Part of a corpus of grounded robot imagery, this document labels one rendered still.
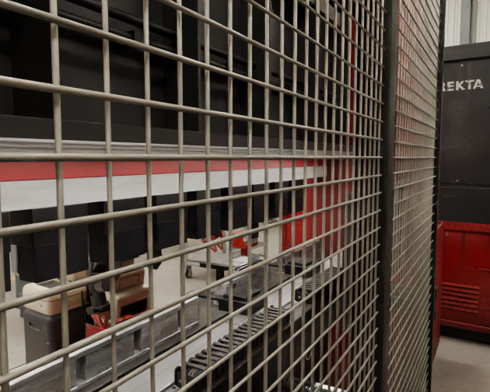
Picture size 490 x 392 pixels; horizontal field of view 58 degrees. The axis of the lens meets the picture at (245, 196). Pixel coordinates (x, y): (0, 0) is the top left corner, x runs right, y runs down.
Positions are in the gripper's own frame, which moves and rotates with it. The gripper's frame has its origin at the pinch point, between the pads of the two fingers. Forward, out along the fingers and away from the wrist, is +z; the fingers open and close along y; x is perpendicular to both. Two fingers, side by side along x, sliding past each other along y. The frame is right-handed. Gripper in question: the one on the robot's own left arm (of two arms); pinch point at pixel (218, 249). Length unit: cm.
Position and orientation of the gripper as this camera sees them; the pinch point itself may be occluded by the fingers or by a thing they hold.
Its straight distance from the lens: 202.7
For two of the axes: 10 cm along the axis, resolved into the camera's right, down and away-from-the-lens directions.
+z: 4.4, 8.9, -1.6
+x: -7.5, 4.6, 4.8
